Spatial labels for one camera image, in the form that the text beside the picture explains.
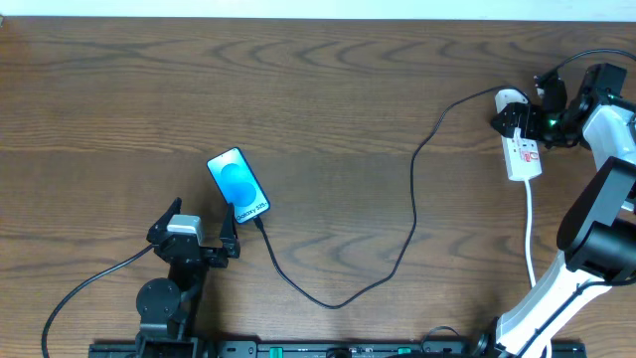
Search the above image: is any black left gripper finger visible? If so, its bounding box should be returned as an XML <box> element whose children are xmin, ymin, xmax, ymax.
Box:
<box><xmin>219</xmin><ymin>204</ymin><xmax>239</xmax><ymax>249</ymax></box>
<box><xmin>147</xmin><ymin>197</ymin><xmax>182</xmax><ymax>241</ymax></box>

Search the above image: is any black USB charging cable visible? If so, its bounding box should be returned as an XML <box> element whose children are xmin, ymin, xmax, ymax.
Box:
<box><xmin>252</xmin><ymin>85</ymin><xmax>528</xmax><ymax>310</ymax></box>

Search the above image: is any white power strip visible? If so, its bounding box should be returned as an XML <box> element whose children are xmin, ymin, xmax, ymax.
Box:
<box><xmin>494</xmin><ymin>89</ymin><xmax>544</xmax><ymax>183</ymax></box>

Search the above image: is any blue Samsung Galaxy smartphone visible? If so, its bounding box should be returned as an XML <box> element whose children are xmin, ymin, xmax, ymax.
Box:
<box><xmin>207</xmin><ymin>147</ymin><xmax>270</xmax><ymax>224</ymax></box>

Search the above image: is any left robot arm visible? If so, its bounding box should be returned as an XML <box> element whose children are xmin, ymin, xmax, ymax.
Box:
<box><xmin>135</xmin><ymin>198</ymin><xmax>240</xmax><ymax>357</ymax></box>

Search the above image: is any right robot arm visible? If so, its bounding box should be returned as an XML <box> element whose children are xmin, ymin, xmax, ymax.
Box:
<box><xmin>473</xmin><ymin>64</ymin><xmax>635</xmax><ymax>357</ymax></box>

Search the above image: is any white USB charger plug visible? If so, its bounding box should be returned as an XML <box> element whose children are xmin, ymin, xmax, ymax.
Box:
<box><xmin>495</xmin><ymin>89</ymin><xmax>528</xmax><ymax>113</ymax></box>

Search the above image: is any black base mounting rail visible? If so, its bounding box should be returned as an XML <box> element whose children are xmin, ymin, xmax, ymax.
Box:
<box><xmin>88</xmin><ymin>339</ymin><xmax>587</xmax><ymax>358</ymax></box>

